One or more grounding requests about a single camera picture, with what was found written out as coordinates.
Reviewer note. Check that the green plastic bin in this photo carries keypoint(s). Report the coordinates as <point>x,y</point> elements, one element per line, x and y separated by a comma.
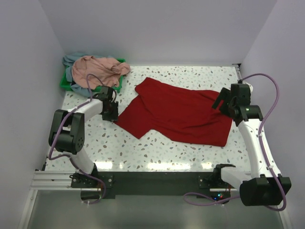
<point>67,85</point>

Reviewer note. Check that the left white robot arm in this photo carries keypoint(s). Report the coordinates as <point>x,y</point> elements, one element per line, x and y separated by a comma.
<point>67,134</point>

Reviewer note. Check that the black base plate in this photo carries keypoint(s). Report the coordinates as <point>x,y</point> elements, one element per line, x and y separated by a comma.
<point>109,185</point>

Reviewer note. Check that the red t shirt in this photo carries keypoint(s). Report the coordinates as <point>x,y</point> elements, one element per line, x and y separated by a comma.
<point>180,114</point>

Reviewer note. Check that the light blue t shirt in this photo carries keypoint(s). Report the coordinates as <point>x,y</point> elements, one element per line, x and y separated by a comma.
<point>68,61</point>

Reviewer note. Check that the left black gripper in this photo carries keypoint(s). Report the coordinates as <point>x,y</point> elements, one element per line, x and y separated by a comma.
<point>115,115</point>

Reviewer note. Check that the pink t shirt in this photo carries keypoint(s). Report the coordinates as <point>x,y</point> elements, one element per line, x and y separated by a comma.
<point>90,72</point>

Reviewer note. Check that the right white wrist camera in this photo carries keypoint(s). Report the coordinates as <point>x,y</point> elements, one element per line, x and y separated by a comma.
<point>246,83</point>

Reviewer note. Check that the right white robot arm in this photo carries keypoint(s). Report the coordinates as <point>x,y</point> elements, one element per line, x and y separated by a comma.
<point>265,185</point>

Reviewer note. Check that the aluminium frame rail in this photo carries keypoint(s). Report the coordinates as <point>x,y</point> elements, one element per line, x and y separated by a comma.
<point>45,181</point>

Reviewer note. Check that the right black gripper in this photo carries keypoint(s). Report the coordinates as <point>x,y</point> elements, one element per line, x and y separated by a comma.
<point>224,94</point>

